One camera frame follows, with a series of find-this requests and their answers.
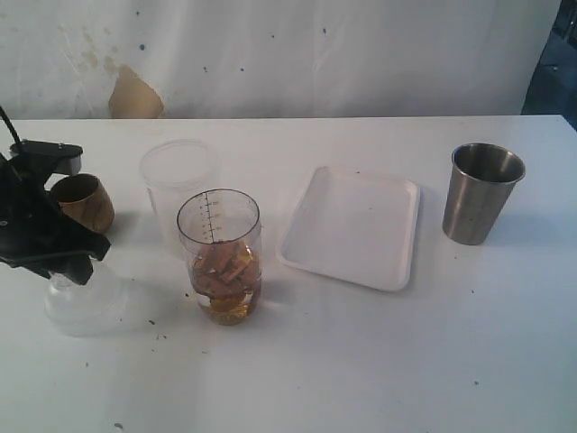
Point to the white rectangular tray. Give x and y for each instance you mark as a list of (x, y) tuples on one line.
[(354, 226)]

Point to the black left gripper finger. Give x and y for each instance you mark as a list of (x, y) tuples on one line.
[(75, 238), (77, 268)]

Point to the brown wooden cup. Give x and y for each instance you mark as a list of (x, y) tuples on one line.
[(84, 198)]

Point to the clear shaker lid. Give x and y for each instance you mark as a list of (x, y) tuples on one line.
[(92, 309)]

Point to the brown chunks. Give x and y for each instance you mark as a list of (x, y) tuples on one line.
[(226, 279)]

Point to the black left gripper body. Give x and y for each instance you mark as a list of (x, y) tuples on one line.
[(30, 219)]

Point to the clear plastic shaker tumbler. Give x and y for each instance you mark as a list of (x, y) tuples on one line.
[(220, 233)]

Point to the white backdrop cloth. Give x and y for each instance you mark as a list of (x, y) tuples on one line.
[(239, 59)]

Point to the translucent plastic container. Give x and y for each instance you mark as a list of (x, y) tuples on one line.
[(173, 172)]

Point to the stainless steel cup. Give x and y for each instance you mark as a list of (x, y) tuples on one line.
[(482, 179)]

